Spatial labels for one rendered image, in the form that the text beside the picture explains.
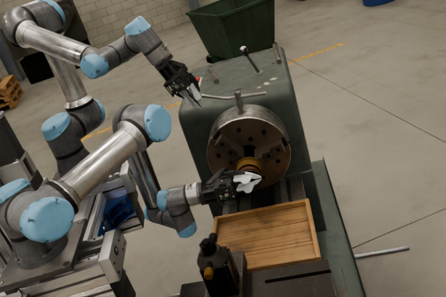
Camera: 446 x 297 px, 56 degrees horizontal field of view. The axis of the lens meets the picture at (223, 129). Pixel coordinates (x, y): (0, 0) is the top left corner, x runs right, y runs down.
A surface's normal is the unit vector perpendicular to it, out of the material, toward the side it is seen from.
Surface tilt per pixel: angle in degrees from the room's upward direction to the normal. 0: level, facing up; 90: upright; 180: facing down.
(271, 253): 0
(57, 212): 91
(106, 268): 90
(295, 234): 0
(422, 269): 0
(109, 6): 90
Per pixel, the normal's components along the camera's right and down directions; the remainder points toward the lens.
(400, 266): -0.28, -0.87
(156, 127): 0.83, -0.02
